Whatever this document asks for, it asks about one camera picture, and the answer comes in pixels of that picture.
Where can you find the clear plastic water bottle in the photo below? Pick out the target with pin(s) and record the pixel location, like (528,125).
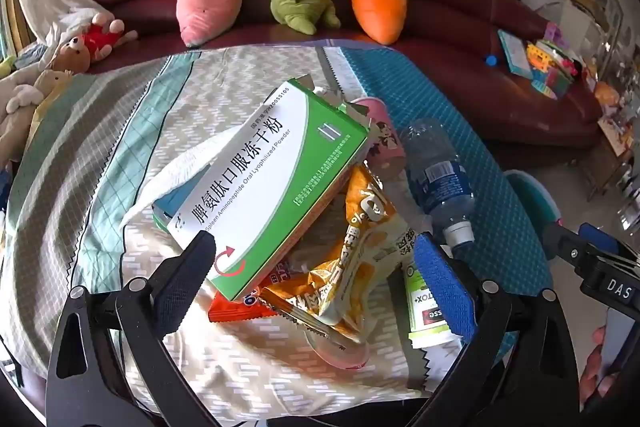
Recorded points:
(440,187)

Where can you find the yellow snack bag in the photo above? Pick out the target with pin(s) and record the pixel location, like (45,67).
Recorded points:
(365,232)

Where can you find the teal picture book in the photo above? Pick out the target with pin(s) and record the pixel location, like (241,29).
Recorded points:
(515,54)

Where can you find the teal trash bin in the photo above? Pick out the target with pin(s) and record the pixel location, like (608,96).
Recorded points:
(535,202)

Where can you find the pink paper cup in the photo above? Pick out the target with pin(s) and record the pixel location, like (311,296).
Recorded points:
(385,142)

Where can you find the white bottle green label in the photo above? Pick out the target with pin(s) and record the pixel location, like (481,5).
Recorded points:
(422,307)

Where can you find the grey foil packet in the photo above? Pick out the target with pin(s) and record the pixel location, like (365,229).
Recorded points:
(350,109)

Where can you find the small blue ball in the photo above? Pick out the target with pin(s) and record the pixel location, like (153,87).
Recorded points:
(491,60)

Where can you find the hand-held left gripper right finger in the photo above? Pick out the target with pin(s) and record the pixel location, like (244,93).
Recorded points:
(440,287)

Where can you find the person's right hand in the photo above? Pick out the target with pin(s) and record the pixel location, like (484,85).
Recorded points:
(595,357)

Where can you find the low wooden toy table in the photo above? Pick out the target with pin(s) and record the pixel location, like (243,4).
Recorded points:
(610,147)

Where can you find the white crumpled tissue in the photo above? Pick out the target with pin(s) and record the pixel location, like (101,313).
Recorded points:
(175,172)

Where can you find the cardboard box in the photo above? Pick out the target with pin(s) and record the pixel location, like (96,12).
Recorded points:
(575,7)

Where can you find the brown teddy bear red shirt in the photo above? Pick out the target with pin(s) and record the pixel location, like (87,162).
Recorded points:
(75,49)

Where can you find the beige bunny plush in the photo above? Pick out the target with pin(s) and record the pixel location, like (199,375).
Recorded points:
(45,82)

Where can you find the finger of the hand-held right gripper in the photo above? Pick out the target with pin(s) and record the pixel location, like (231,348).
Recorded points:
(562,247)
(605,239)

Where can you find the dark red leather sofa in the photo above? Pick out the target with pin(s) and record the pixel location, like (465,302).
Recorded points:
(450,32)

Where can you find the red snack wrapper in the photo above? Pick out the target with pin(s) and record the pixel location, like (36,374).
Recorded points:
(230,309)

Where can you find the toys and books pile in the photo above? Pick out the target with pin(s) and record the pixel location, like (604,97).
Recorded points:
(550,72)

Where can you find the white green medicine box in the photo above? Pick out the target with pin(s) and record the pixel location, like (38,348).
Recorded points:
(260,187)

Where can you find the patchwork quilted blanket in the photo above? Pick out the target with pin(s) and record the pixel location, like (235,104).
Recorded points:
(125,132)

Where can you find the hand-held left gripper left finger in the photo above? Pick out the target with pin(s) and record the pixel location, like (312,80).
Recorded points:
(190,277)

